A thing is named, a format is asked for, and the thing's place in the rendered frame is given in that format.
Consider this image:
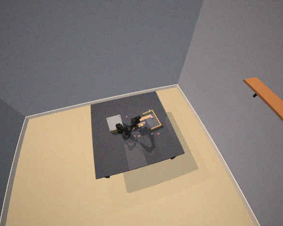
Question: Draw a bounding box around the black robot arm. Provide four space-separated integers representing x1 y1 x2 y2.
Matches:
116 115 141 134

